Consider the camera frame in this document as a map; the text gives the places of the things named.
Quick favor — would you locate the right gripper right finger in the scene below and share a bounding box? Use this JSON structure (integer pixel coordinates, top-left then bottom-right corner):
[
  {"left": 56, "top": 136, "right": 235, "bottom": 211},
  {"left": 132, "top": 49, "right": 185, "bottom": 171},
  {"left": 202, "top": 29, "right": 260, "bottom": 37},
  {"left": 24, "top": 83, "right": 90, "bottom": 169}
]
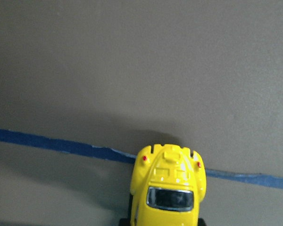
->
[{"left": 198, "top": 218, "right": 207, "bottom": 226}]

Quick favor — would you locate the yellow beetle toy car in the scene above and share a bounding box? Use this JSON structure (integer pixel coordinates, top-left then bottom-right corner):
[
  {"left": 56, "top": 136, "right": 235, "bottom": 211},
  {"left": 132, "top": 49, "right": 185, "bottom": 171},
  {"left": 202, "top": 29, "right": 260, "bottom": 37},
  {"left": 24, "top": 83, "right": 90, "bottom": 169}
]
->
[{"left": 128, "top": 144, "right": 207, "bottom": 226}]

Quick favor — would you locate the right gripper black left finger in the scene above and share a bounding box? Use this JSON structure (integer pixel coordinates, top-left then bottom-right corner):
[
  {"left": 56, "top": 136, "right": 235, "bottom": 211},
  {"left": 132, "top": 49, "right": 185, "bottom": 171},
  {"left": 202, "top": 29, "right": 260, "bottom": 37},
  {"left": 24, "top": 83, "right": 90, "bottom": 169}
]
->
[{"left": 119, "top": 218, "right": 131, "bottom": 226}]

